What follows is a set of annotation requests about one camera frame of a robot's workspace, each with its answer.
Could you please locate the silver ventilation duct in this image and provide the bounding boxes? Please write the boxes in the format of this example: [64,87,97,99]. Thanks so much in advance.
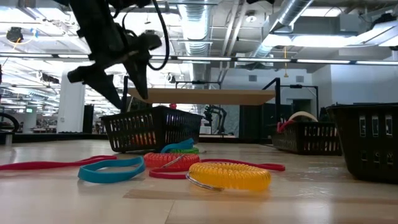
[178,0,215,82]

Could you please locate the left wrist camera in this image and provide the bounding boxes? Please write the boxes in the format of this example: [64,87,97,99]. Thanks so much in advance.
[136,32,163,51]

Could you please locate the white pillar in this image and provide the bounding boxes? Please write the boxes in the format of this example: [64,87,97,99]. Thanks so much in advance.
[57,67,86,133]

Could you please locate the black slotted plastic basket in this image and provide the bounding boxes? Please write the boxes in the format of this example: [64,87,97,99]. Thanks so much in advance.
[101,105,204,154]
[325,103,398,184]
[271,120,343,156]

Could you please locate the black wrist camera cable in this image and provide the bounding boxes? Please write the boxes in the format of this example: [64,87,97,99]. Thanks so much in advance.
[147,0,171,72]

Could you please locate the yellow coil wrist keychain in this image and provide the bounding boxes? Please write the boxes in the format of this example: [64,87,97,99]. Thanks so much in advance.
[185,161,272,192]

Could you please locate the wooden shelf riser black legs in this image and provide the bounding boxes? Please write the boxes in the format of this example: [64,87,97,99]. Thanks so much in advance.
[119,75,282,136]

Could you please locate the thin red rubber band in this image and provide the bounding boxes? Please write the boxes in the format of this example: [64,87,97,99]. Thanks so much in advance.
[148,158,287,180]
[0,154,118,171]
[276,119,295,134]

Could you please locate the blue rubber band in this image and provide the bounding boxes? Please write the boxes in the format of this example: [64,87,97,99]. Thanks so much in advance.
[77,156,146,184]

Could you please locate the black thick curved cable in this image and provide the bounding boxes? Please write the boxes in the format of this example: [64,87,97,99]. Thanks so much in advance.
[0,111,20,133]

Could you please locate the green coil wrist keychain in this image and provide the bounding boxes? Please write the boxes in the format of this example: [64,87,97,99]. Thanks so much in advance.
[169,147,200,155]

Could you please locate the linear ceiling light strip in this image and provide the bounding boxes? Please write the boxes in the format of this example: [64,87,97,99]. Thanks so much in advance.
[0,52,398,66]

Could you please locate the black tall cabinet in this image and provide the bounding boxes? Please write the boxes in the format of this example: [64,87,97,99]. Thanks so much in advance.
[82,104,95,134]

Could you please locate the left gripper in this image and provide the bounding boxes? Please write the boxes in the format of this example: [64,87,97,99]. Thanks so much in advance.
[67,23,152,110]

